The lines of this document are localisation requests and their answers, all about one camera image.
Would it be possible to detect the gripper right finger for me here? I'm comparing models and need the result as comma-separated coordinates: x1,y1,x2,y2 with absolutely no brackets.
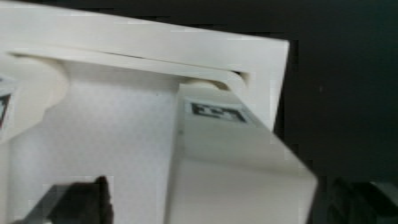
327,179,398,224

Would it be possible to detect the white desk tabletop tray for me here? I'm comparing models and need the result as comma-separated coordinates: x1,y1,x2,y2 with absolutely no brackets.
0,44,251,224

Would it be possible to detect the white desk leg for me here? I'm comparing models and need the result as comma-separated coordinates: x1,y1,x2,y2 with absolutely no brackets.
164,84,318,224
0,55,70,144

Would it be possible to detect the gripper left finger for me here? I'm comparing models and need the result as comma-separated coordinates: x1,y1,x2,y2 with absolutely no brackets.
15,176,114,224

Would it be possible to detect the white U-shaped fence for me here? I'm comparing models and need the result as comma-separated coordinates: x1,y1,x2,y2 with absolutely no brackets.
0,0,290,125

